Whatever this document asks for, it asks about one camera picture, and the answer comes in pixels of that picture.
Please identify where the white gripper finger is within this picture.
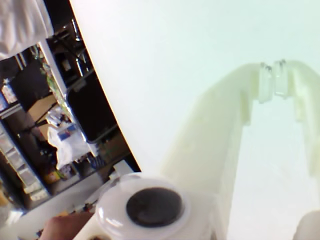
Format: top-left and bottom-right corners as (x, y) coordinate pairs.
(161, 62), (273, 240)
(273, 59), (320, 186)

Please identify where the person's hand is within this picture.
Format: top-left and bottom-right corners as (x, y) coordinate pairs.
(41, 211), (96, 240)

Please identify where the black flat screen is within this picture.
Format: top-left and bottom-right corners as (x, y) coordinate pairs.
(65, 72), (120, 145)

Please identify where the white plastic bag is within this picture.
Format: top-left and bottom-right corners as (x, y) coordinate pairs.
(47, 109), (100, 173)

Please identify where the brown cardboard box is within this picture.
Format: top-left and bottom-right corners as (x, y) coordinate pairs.
(26, 93), (60, 123)

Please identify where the clear drawer storage unit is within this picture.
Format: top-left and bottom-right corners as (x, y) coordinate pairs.
(0, 129), (52, 203)

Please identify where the white shelf post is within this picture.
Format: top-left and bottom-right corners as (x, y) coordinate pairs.
(37, 41), (70, 88)

